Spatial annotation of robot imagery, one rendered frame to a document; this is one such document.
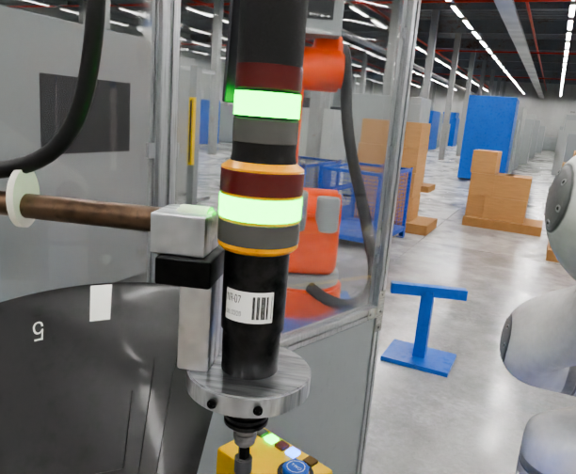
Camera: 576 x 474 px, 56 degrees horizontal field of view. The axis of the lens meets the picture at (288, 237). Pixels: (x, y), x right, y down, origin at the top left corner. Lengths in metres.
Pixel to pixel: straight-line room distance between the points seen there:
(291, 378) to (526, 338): 0.51
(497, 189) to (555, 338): 8.72
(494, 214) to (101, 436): 9.16
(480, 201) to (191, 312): 9.25
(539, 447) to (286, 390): 0.62
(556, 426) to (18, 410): 0.68
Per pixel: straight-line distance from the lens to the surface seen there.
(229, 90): 0.30
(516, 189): 9.42
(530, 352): 0.78
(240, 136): 0.27
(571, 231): 0.47
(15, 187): 0.33
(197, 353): 0.30
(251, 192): 0.27
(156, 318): 0.47
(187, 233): 0.28
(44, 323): 0.48
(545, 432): 0.88
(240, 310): 0.29
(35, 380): 0.47
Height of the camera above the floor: 1.60
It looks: 13 degrees down
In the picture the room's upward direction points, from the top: 5 degrees clockwise
